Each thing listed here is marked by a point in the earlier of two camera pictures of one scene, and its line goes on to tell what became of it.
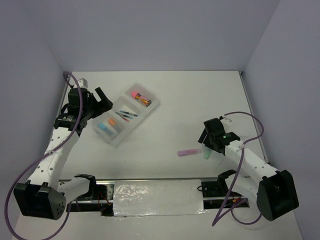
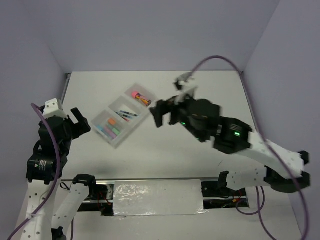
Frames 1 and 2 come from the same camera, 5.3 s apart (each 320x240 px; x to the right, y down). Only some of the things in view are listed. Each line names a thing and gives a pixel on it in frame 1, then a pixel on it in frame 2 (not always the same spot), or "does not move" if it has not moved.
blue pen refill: [127, 112] does not move
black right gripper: [206, 141] to [161, 107]
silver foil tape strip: [157, 197] does not move
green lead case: [207, 153] to [114, 130]
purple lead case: [188, 152] to [110, 133]
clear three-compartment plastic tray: [130, 108] does not move
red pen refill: [123, 118] does not move
